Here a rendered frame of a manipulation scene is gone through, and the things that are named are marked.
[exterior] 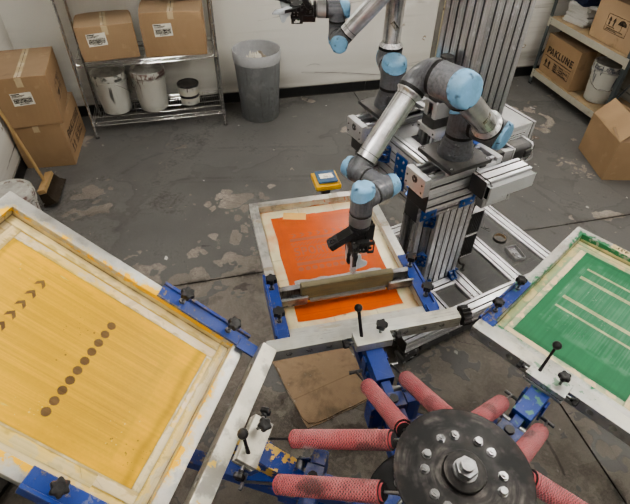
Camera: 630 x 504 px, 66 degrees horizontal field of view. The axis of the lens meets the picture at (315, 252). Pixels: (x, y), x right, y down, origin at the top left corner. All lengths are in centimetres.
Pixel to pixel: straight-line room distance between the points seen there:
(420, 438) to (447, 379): 171
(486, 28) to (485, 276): 156
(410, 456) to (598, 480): 181
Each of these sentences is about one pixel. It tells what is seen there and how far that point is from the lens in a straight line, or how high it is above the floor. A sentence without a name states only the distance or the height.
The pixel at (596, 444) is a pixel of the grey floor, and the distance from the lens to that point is 298.
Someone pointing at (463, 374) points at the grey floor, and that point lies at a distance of 293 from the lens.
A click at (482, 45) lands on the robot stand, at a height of 164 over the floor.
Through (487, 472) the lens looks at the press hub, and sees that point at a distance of 119.
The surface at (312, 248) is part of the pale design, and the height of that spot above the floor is 95.
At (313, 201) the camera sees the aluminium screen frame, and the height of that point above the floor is 98.
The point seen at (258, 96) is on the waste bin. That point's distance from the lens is 483.
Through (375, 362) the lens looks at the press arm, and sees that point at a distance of 160.
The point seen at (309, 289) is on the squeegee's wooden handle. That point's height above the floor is 104.
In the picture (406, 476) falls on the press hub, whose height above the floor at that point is 131.
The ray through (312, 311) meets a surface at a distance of 182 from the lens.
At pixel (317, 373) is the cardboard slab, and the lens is 277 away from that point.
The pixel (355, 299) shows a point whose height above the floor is 95.
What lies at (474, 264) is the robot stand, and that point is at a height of 21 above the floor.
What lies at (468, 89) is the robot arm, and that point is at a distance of 163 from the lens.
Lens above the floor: 235
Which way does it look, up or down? 43 degrees down
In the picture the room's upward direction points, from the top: 1 degrees clockwise
